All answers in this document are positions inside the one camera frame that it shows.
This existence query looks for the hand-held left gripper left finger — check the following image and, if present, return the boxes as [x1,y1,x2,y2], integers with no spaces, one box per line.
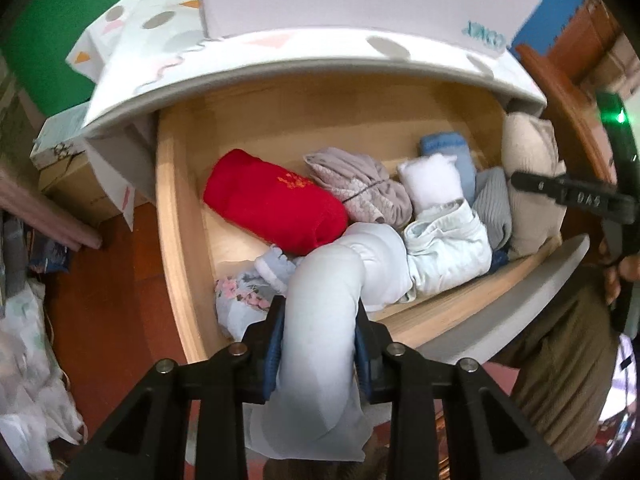
[60,295,286,480]

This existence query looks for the grey underwear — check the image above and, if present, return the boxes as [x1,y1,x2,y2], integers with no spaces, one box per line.
[304,146,413,226]

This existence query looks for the wooden drawer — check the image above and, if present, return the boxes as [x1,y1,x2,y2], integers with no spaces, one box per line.
[155,77,591,368]

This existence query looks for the olive pants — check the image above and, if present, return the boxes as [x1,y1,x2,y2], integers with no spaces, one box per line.
[487,280,623,463]

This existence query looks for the beige rolled garment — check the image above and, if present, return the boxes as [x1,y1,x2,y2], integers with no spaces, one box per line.
[501,112,568,261]

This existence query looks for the pink floral print underwear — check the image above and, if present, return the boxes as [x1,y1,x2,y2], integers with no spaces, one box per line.
[215,270,273,338]

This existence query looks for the small light blue garment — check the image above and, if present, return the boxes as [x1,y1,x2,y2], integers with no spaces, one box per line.
[254,245,303,293]

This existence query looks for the grey ribbed garment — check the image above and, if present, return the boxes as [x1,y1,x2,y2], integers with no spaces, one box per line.
[470,167,513,251]

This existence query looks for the red rolled underwear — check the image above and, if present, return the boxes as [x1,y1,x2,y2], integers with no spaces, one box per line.
[202,149,349,257]

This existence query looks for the brown cardboard box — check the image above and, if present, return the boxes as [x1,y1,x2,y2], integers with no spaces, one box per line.
[30,105,151,231]

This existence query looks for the crumpled white cloth pile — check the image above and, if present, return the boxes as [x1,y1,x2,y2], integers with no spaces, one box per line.
[0,280,88,476]

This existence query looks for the light blue rolled underwear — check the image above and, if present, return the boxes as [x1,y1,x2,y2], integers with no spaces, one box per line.
[419,132,476,201]

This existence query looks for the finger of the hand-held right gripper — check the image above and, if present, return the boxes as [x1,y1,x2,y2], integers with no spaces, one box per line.
[510,172,633,226]

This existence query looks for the person's right hand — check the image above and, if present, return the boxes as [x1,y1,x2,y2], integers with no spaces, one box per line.
[602,240,640,308]

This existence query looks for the white underwear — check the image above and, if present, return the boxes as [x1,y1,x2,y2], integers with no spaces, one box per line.
[397,154,466,211]

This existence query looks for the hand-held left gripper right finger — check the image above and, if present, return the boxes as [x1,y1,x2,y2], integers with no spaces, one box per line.
[355,300,576,480]

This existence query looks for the whitish blue folded garment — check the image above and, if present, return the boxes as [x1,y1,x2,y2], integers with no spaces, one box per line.
[404,199,493,303]

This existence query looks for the brown wooden furniture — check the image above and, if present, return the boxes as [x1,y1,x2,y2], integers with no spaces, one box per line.
[515,0,640,191]

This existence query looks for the blue printed packet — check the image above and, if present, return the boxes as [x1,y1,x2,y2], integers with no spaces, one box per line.
[29,239,71,274]

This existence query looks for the pale blue underwear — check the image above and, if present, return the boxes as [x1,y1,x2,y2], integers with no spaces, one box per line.
[245,222,416,463]

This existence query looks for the plaid grey cloth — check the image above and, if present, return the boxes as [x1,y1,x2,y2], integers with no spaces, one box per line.
[0,212,31,306]

